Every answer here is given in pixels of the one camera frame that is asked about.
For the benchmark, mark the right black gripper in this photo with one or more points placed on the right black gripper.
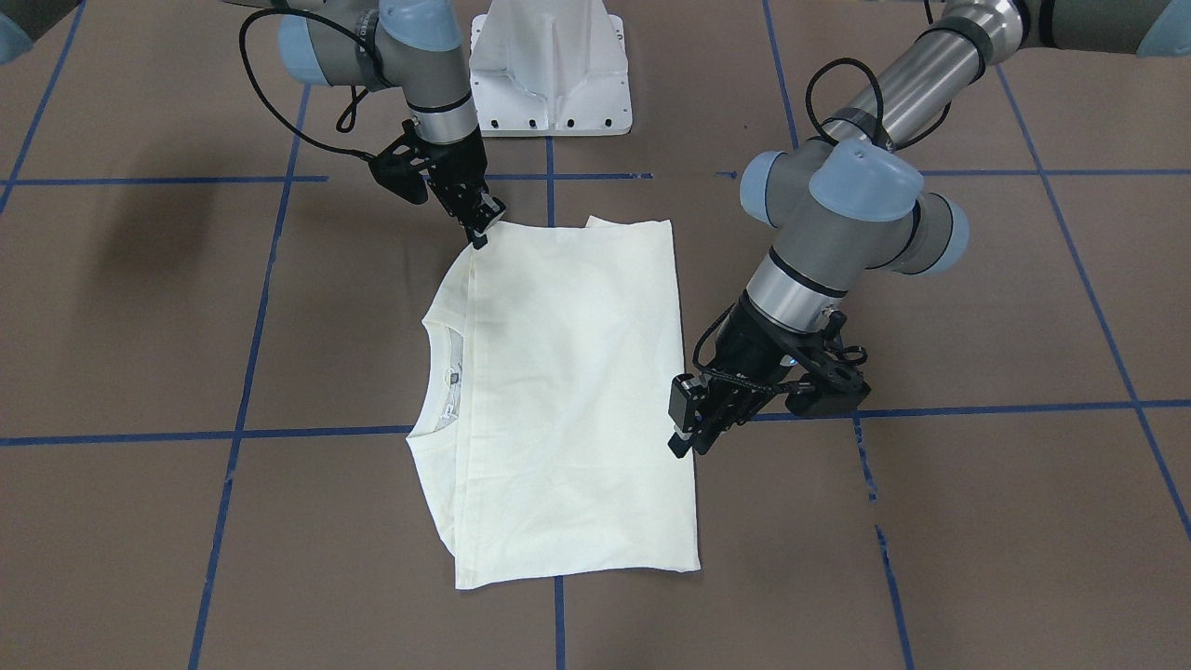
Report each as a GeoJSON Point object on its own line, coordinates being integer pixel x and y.
{"type": "Point", "coordinates": [455, 169]}

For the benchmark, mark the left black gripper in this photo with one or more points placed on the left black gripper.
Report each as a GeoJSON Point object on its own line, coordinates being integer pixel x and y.
{"type": "Point", "coordinates": [750, 345]}

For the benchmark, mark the cream long sleeve cat shirt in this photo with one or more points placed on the cream long sleeve cat shirt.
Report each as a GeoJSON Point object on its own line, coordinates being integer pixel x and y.
{"type": "Point", "coordinates": [541, 443]}

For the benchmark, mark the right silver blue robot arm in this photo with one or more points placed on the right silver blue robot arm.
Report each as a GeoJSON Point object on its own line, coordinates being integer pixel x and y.
{"type": "Point", "coordinates": [413, 46]}

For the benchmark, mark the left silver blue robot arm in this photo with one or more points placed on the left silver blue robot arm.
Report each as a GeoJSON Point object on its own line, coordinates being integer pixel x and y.
{"type": "Point", "coordinates": [845, 202]}

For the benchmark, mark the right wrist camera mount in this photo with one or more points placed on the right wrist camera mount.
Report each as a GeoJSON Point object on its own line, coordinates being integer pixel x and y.
{"type": "Point", "coordinates": [400, 165]}

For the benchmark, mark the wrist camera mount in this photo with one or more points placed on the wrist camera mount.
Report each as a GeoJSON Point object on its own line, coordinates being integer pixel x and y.
{"type": "Point", "coordinates": [400, 165]}
{"type": "Point", "coordinates": [833, 384]}

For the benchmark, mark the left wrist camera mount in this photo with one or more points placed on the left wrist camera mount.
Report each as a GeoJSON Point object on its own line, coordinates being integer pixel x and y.
{"type": "Point", "coordinates": [833, 384]}

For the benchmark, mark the white pedestal column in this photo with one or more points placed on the white pedestal column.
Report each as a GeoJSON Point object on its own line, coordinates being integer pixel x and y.
{"type": "Point", "coordinates": [550, 68]}

